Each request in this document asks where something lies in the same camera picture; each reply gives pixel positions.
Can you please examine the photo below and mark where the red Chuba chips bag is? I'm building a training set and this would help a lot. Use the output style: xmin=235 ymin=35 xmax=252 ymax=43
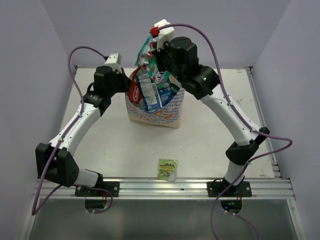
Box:
xmin=128 ymin=66 xmax=142 ymax=104

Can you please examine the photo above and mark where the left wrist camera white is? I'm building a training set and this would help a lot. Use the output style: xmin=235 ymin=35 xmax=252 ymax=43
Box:
xmin=104 ymin=53 xmax=122 ymax=72

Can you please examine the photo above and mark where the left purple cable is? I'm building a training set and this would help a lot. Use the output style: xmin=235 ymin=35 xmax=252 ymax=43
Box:
xmin=31 ymin=46 xmax=114 ymax=216

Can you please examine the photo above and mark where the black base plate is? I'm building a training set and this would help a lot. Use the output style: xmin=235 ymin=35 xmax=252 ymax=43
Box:
xmin=74 ymin=180 xmax=120 ymax=197
xmin=206 ymin=178 xmax=253 ymax=198

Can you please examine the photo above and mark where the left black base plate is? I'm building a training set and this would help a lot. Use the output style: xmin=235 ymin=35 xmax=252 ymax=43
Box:
xmin=74 ymin=180 xmax=120 ymax=197

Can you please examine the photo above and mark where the Fox's candy packet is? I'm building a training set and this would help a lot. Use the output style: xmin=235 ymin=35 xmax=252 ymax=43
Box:
xmin=135 ymin=34 xmax=170 ymax=89

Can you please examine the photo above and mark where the small yellow-green candy packet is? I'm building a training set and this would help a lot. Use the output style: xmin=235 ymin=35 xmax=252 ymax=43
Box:
xmin=158 ymin=158 xmax=178 ymax=182

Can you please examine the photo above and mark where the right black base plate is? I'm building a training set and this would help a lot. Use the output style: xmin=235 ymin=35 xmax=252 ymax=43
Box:
xmin=206 ymin=178 xmax=253 ymax=198

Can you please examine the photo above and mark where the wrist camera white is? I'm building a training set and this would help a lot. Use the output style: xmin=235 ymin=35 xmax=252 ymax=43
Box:
xmin=149 ymin=19 xmax=175 ymax=51
xmin=104 ymin=53 xmax=122 ymax=72

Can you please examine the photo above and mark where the purple cable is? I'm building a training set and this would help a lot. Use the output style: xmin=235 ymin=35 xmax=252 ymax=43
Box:
xmin=159 ymin=23 xmax=293 ymax=240
xmin=31 ymin=46 xmax=114 ymax=216

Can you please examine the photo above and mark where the blue snack packet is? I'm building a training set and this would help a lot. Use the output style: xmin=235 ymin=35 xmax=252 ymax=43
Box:
xmin=135 ymin=71 xmax=174 ymax=112

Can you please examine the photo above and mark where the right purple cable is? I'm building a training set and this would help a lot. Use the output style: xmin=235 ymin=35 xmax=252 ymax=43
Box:
xmin=159 ymin=23 xmax=293 ymax=240

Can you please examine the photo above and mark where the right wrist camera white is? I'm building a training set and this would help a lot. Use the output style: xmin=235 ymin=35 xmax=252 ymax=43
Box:
xmin=149 ymin=19 xmax=175 ymax=51

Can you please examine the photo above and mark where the aluminium mounting rail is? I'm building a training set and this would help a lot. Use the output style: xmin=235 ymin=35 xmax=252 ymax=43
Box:
xmin=31 ymin=176 xmax=295 ymax=200

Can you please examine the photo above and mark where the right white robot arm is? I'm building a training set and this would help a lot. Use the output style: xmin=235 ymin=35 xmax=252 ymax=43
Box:
xmin=152 ymin=37 xmax=270 ymax=197

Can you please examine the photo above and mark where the checkered paper bag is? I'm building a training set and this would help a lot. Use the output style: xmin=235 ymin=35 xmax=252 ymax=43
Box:
xmin=124 ymin=88 xmax=185 ymax=129

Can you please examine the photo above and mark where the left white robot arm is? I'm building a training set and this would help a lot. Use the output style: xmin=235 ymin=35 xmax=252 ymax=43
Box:
xmin=35 ymin=65 xmax=131 ymax=197

